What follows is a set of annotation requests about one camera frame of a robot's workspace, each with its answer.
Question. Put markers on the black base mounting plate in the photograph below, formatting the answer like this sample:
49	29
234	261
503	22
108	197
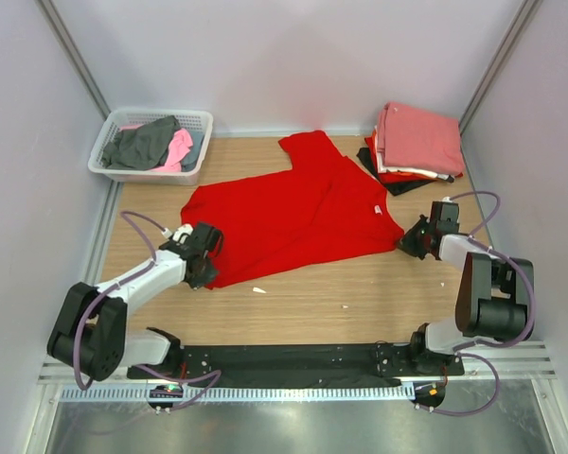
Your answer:
313	366

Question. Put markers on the folded salmon pink t shirt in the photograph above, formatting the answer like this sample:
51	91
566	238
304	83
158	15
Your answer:
417	138

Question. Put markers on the right corner aluminium post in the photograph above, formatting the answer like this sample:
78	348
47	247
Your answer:
518	26

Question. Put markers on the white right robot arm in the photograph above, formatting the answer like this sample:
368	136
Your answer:
495	303

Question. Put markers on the left corner aluminium post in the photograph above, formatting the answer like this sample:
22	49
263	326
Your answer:
72	53

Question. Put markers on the aluminium frame rail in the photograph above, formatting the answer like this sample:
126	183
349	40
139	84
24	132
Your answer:
524	361

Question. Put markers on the white plastic laundry basket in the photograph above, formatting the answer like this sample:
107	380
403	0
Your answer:
117	120

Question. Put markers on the grey t shirt in basket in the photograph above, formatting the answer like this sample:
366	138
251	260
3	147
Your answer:
143	148

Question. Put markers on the corner aluminium post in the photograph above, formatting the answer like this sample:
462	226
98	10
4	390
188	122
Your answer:
72	53
518	26

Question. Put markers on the blue-grey t shirt in basket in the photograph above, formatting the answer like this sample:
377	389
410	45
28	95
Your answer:
189	162

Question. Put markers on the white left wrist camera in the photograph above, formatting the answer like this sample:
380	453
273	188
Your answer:
178	234

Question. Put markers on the folded black t shirt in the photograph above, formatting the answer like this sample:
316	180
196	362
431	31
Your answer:
395	188

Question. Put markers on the folded white t shirt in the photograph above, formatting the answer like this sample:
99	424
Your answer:
381	168

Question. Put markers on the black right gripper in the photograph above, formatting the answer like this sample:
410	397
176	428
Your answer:
407	243

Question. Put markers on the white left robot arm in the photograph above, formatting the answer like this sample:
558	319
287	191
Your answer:
90	333

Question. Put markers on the white slotted cable duct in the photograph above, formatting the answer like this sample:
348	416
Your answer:
163	392

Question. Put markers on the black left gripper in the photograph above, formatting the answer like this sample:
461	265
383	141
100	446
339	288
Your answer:
207	276

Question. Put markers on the red t shirt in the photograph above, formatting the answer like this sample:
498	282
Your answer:
323	209

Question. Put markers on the pink t shirt in basket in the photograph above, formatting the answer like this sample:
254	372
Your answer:
178	148

